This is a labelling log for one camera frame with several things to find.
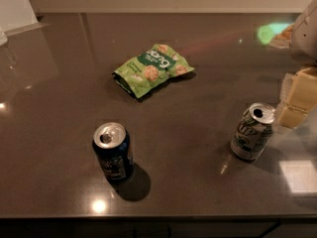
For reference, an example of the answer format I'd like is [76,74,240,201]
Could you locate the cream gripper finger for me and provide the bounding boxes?
[276,103,307,129]
[280,66,317,112]

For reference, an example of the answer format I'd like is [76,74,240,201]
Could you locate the green snack bag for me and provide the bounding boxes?
[113,44,194,98]

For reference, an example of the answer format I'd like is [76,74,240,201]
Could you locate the dark blue pepsi can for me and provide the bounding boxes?
[92,122,134,183]

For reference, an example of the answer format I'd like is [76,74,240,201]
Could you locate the white object at left edge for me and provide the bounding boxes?
[0,27,8,47]

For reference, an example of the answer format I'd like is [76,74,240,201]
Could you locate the green white 7up can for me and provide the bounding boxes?
[230,102,275,162]

